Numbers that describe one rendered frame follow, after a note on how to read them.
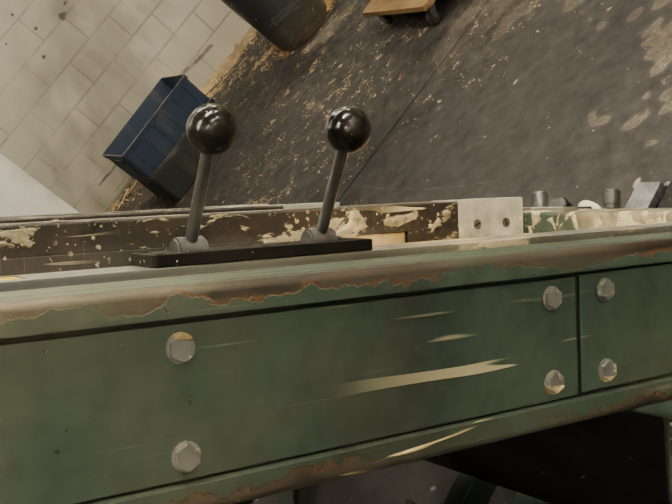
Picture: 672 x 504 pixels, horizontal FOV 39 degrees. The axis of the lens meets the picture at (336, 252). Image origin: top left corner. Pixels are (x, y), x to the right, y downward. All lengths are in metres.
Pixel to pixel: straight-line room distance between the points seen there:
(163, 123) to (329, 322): 4.98
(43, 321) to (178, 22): 6.17
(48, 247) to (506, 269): 0.62
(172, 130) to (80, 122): 1.08
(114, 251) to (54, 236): 0.07
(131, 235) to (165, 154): 4.37
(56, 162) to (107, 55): 0.77
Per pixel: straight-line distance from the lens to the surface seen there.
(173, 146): 5.47
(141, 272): 0.70
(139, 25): 6.49
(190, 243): 0.74
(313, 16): 5.71
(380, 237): 1.26
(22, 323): 0.42
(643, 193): 1.54
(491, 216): 1.38
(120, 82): 6.45
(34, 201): 4.96
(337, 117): 0.75
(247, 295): 0.46
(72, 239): 1.07
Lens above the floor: 1.70
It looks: 27 degrees down
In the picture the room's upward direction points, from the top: 49 degrees counter-clockwise
